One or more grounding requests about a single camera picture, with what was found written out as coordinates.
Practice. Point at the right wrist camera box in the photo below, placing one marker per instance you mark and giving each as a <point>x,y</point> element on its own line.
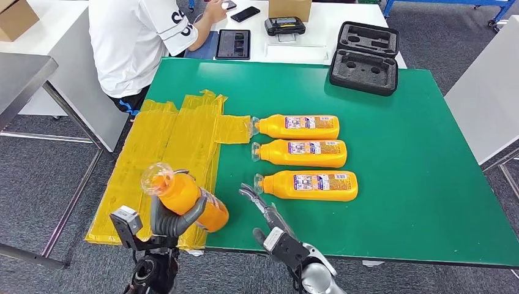
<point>290,249</point>

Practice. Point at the black handheld controller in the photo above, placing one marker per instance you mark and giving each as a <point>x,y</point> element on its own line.
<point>285,25</point>

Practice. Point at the blue wheeled frame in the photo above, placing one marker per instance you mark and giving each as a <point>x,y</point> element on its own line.
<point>466,1</point>

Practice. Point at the white side table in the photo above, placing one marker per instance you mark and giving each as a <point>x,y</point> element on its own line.
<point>486,89</point>

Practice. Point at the black foam-lined case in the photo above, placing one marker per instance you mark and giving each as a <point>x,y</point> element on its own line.
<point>364,69</point>

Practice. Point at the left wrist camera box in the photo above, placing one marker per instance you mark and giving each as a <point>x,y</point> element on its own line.
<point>126,227</point>

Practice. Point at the large cardboard box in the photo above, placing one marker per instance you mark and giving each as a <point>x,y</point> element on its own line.
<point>16,20</point>

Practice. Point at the yellow plastic sheet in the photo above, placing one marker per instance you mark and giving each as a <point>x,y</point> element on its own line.
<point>182,134</point>

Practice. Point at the small cardboard box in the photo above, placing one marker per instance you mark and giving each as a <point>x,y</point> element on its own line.
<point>290,10</point>

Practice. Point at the person's right forearm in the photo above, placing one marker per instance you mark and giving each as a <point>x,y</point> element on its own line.
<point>199,35</point>

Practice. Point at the person's right hand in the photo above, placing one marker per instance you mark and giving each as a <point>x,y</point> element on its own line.
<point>215,11</point>

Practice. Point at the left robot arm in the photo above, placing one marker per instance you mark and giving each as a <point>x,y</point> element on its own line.
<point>154,272</point>

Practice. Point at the steel table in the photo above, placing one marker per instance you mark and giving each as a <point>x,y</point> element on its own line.
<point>24,77</point>

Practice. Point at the white desk with side panel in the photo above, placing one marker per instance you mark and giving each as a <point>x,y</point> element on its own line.
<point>77,89</point>

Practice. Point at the black smartphone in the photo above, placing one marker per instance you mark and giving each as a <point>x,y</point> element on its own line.
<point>245,14</point>

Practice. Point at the person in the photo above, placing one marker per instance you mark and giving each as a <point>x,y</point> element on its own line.
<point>129,48</point>

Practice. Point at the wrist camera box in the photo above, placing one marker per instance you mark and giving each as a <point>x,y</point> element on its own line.
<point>290,249</point>
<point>126,227</point>

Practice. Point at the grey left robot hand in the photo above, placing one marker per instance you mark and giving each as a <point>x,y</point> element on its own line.
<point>174,225</point>

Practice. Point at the orange detergent bottle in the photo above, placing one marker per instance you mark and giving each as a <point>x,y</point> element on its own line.
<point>184,196</point>
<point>280,188</point>
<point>275,156</point>
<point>271,128</point>

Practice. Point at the blue tablet cover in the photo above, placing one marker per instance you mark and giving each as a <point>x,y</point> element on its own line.
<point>204,49</point>

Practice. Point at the smartphone with lit screen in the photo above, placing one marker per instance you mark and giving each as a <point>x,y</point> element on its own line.
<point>231,4</point>

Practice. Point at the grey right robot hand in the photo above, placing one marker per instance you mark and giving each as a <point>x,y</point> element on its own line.
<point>275,219</point>

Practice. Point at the black tablet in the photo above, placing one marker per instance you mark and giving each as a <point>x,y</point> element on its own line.
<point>233,44</point>

